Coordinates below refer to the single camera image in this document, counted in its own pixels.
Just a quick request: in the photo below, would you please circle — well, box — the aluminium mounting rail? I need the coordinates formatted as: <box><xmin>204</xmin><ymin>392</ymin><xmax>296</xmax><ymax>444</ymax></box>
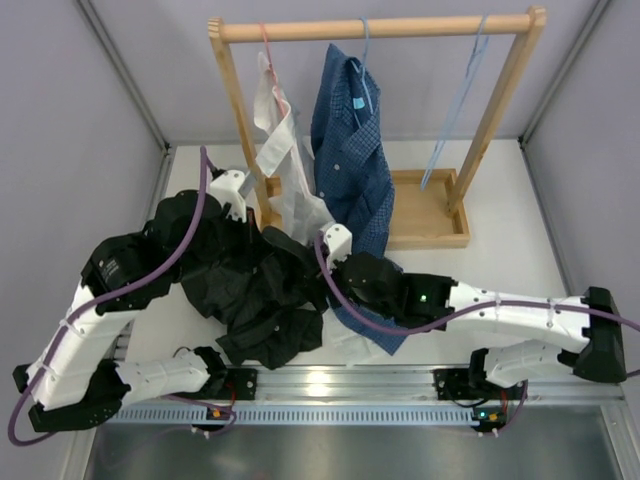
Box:
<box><xmin>114</xmin><ymin>363</ymin><xmax>621</xmax><ymax>404</ymax></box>

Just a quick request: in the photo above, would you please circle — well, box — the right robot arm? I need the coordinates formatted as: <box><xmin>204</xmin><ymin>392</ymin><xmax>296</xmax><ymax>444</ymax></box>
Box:
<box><xmin>328</xmin><ymin>253</ymin><xmax>628</xmax><ymax>397</ymax></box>

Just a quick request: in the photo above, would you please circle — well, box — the light blue hanger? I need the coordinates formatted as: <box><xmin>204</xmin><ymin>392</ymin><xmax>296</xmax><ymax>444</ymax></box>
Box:
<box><xmin>420</xmin><ymin>14</ymin><xmax>489</xmax><ymax>191</ymax></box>

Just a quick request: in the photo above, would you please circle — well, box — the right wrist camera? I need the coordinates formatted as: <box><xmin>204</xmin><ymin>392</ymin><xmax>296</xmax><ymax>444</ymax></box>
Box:
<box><xmin>321</xmin><ymin>223</ymin><xmax>353</xmax><ymax>269</ymax></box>

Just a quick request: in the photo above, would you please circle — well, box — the white shirt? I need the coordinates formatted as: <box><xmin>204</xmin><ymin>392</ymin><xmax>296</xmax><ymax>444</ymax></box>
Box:
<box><xmin>252</xmin><ymin>49</ymin><xmax>381</xmax><ymax>369</ymax></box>

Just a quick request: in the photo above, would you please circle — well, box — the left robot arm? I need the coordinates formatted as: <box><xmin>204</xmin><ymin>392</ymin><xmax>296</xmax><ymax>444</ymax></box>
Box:
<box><xmin>13</xmin><ymin>190</ymin><xmax>260</xmax><ymax>438</ymax></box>

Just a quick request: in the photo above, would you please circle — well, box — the wooden clothes rack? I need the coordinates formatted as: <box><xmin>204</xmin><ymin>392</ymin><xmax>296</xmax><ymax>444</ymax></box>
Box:
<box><xmin>208</xmin><ymin>6</ymin><xmax>547</xmax><ymax>250</ymax></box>

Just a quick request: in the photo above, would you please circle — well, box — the blue checked shirt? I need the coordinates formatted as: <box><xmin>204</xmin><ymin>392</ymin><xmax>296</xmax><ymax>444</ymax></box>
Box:
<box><xmin>309</xmin><ymin>42</ymin><xmax>409</xmax><ymax>357</ymax></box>

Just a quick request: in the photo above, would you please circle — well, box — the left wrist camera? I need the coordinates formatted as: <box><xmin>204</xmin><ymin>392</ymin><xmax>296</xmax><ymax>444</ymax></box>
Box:
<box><xmin>208</xmin><ymin>169</ymin><xmax>256</xmax><ymax>220</ymax></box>

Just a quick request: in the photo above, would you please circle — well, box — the blue hanger with shirt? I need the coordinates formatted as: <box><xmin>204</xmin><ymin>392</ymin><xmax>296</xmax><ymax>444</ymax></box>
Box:
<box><xmin>353</xmin><ymin>17</ymin><xmax>374</xmax><ymax>115</ymax></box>

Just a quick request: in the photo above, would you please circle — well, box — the black striped shirt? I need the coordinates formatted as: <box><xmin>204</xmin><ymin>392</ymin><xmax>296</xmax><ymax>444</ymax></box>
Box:
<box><xmin>181</xmin><ymin>220</ymin><xmax>328</xmax><ymax>370</ymax></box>

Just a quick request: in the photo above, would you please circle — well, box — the slotted grey cable duct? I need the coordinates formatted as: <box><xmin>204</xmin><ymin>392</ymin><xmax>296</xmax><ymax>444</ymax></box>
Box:
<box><xmin>110</xmin><ymin>403</ymin><xmax>497</xmax><ymax>427</ymax></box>

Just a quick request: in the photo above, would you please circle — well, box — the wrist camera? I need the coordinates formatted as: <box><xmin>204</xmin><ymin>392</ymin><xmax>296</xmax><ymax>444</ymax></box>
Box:
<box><xmin>208</xmin><ymin>169</ymin><xmax>256</xmax><ymax>220</ymax></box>
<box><xmin>321</xmin><ymin>223</ymin><xmax>353</xmax><ymax>269</ymax></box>

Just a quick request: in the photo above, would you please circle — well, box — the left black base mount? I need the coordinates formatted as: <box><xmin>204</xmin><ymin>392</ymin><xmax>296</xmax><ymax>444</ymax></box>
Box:
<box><xmin>214</xmin><ymin>368</ymin><xmax>258</xmax><ymax>401</ymax></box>

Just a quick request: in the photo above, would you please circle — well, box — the pink wire hanger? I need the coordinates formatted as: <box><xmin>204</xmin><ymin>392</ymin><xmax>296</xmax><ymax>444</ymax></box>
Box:
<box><xmin>259</xmin><ymin>22</ymin><xmax>287</xmax><ymax>119</ymax></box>

